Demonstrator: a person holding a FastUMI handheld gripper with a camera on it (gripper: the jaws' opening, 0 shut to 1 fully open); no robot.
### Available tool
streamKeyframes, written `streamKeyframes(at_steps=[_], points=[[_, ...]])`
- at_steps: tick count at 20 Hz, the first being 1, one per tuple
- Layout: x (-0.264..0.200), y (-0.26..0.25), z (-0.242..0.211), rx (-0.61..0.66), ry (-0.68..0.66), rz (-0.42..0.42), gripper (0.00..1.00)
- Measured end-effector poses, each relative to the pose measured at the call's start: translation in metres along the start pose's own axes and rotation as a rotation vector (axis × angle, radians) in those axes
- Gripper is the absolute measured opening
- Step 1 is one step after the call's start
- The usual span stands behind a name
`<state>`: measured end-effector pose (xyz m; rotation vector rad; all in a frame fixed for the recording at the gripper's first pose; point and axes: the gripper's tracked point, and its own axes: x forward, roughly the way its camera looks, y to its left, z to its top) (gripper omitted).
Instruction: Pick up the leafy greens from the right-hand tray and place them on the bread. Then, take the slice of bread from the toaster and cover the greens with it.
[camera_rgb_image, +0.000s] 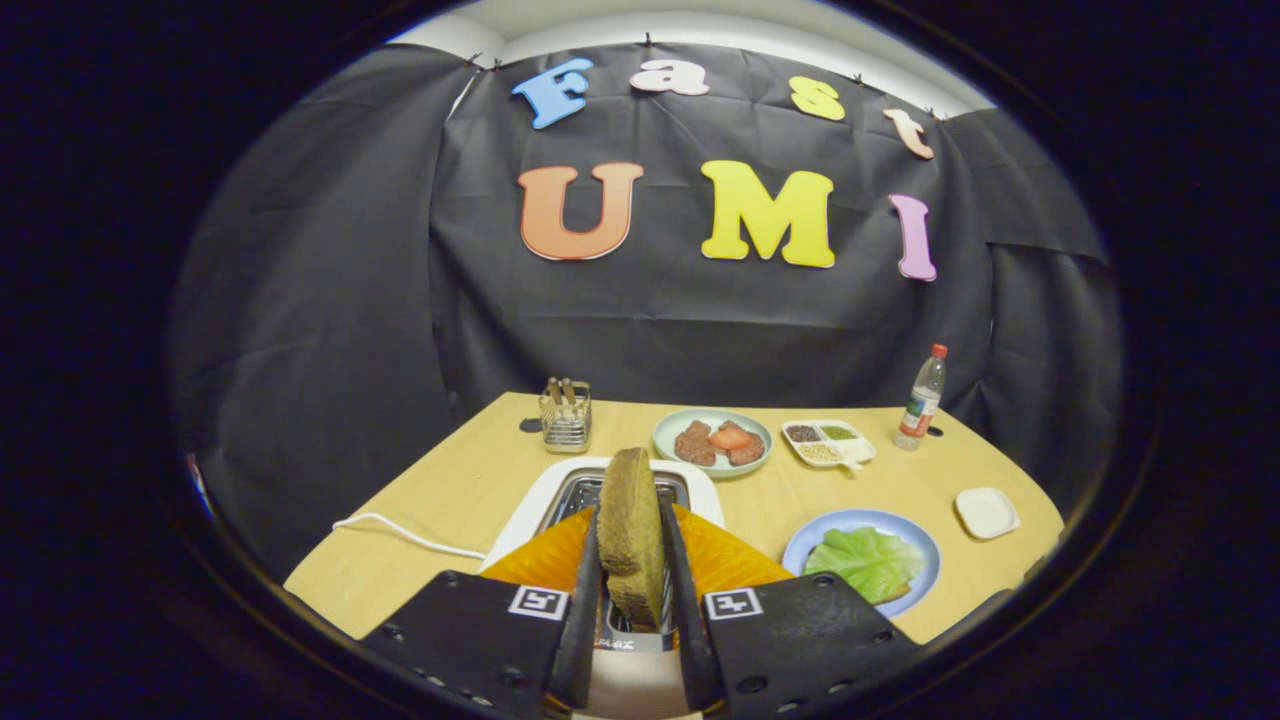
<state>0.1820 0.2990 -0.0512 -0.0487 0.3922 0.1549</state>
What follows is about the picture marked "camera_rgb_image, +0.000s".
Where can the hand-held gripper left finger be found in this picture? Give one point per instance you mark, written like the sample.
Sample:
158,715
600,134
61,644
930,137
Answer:
585,620

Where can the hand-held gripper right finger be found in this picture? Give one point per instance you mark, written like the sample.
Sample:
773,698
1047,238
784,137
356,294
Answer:
690,640

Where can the brown toast slice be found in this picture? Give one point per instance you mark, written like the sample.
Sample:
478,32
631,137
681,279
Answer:
630,530

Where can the green lettuce leaf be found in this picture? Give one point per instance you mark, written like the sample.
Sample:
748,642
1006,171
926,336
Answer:
860,560

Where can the white toaster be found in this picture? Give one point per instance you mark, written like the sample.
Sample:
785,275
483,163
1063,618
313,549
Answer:
530,515

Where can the pale green plate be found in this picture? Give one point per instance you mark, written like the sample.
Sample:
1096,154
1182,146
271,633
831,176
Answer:
712,469

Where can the brown meat patty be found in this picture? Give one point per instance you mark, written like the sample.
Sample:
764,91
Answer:
695,445
750,455

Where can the red tomato slice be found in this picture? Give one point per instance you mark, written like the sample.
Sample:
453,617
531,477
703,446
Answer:
730,438

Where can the blue plate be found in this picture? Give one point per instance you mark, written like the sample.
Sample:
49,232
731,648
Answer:
900,525

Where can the white divided condiment dish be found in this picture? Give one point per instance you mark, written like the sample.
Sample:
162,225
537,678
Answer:
855,448

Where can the small white plate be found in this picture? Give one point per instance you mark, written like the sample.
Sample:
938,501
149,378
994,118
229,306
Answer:
987,513

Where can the clear water bottle red label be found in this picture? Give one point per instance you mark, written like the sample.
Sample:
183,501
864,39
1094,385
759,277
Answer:
918,410

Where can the black backdrop cloth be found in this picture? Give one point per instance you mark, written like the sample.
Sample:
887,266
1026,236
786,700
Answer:
400,300

